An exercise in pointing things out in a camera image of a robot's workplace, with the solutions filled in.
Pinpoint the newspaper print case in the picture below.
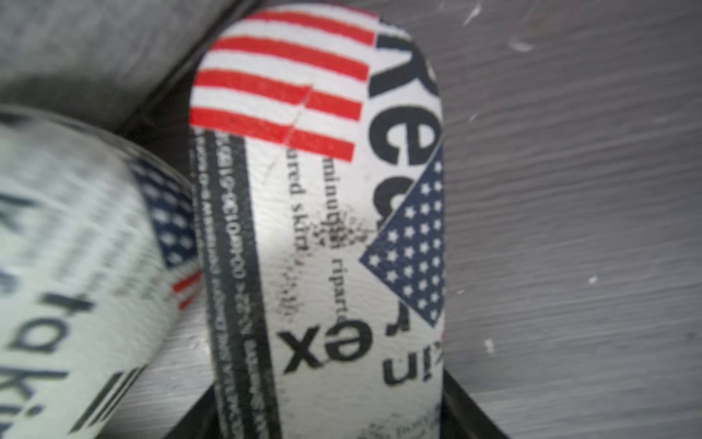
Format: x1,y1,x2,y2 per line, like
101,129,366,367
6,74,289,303
1,105,202,438

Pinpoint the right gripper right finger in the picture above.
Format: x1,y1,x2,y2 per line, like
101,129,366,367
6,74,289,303
441,369,508,439

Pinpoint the grey glasses case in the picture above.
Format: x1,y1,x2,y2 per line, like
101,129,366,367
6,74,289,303
1,1,237,129

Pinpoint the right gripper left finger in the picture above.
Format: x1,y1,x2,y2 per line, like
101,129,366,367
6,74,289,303
165,386,219,439

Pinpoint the newspaper flag case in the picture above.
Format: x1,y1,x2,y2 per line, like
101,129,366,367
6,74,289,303
189,3,446,438

